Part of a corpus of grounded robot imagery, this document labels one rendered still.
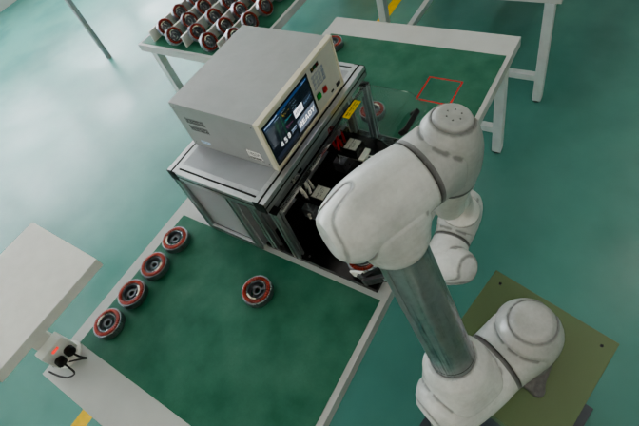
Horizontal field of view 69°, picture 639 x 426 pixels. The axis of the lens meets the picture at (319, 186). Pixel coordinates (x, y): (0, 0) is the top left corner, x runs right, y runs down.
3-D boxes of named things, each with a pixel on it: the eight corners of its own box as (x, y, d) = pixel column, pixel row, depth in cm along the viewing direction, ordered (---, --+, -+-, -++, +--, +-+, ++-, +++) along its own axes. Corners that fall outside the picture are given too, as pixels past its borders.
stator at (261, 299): (257, 274, 170) (254, 269, 167) (280, 287, 164) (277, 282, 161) (238, 300, 165) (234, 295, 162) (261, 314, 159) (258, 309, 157)
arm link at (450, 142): (447, 137, 92) (394, 176, 90) (451, 72, 77) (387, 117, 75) (496, 179, 85) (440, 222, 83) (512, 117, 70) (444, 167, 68)
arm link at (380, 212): (528, 401, 111) (458, 463, 107) (479, 356, 124) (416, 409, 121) (440, 154, 69) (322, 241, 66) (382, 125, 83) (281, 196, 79)
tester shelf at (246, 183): (366, 74, 174) (364, 65, 171) (267, 214, 144) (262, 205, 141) (275, 59, 196) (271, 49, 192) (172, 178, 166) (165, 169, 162)
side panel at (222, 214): (266, 242, 178) (235, 193, 153) (262, 249, 176) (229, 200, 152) (215, 221, 191) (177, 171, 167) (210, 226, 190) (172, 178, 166)
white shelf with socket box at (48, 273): (173, 320, 167) (96, 259, 132) (101, 420, 151) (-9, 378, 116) (114, 284, 184) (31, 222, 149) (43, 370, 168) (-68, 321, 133)
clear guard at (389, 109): (427, 107, 165) (426, 95, 160) (398, 156, 154) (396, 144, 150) (348, 92, 181) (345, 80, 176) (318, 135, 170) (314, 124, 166)
